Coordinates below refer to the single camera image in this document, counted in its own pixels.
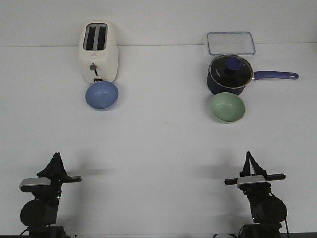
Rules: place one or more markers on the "green bowl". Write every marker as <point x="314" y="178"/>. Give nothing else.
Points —
<point x="227" y="107"/>

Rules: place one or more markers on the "blue bowl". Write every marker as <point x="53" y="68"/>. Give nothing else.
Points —
<point x="102" y="95"/>

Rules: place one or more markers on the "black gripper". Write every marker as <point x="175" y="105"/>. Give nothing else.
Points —
<point x="258" y="170"/>
<point x="57" y="180"/>

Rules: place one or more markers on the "cream white toaster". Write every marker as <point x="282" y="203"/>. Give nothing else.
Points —
<point x="98" y="52"/>

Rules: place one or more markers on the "dark blue saucepan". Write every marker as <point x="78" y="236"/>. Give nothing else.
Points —
<point x="257" y="75"/>

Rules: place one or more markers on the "clear plastic container blue rim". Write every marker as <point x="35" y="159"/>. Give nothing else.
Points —
<point x="239" y="43"/>

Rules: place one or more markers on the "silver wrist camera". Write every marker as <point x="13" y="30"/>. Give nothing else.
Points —
<point x="33" y="184"/>
<point x="248" y="180"/>

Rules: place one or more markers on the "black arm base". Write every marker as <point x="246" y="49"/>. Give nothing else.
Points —
<point x="260" y="231"/>
<point x="44" y="232"/>

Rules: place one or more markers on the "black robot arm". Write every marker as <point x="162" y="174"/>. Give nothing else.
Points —
<point x="266" y="209"/>
<point x="46" y="188"/>

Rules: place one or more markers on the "glass pot lid blue knob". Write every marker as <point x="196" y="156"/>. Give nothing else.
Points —
<point x="230" y="71"/>

